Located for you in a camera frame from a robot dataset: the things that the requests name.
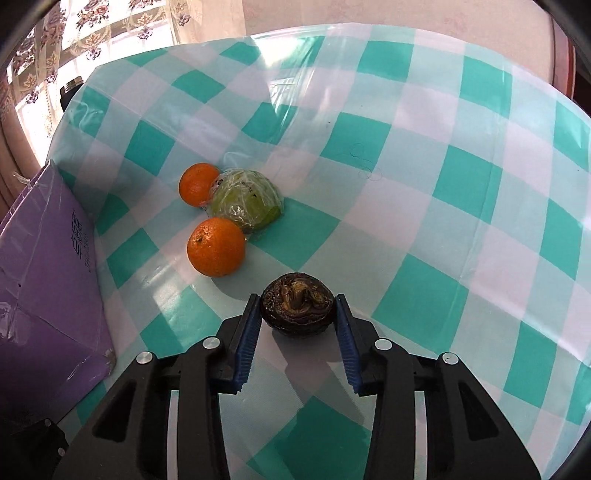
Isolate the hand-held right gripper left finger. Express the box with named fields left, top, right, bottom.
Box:
left=53, top=292, right=262, bottom=480

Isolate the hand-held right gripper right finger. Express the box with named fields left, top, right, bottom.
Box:
left=334, top=294, right=542, bottom=480

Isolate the dark brown avocado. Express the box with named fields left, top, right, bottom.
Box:
left=259, top=272, right=336, bottom=339

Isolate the purple cardboard box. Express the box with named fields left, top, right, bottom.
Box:
left=0, top=159, right=116, bottom=418

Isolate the orange mandarin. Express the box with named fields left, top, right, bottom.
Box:
left=178, top=162, right=223, bottom=208
left=186, top=217, right=247, bottom=278

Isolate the small wrapped green fruit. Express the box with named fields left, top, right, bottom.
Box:
left=206, top=169, right=285, bottom=234

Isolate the teal checkered tablecloth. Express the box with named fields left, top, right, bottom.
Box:
left=46, top=23, right=591, bottom=480

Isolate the dark metal fitting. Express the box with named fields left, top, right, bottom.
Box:
left=59, top=78, right=85, bottom=110

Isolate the floral lace curtain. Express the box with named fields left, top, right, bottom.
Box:
left=0, top=0, right=247, bottom=162

